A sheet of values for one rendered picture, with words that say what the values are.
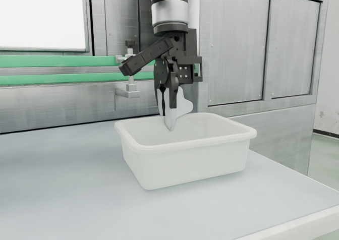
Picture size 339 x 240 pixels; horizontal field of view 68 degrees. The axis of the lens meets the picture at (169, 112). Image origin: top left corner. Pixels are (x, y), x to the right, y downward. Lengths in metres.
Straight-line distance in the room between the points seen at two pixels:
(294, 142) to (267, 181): 0.84
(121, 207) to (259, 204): 0.20
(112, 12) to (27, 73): 0.44
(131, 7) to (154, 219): 0.93
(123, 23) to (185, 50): 0.61
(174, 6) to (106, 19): 0.60
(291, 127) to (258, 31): 0.47
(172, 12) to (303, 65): 0.86
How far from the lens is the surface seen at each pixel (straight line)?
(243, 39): 0.97
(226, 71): 0.91
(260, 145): 1.10
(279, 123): 1.17
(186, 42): 0.54
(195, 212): 0.37
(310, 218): 0.41
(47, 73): 0.84
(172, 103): 0.50
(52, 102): 0.83
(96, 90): 0.85
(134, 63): 0.49
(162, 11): 0.52
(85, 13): 1.03
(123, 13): 1.12
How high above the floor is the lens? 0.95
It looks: 12 degrees down
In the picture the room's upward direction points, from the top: straight up
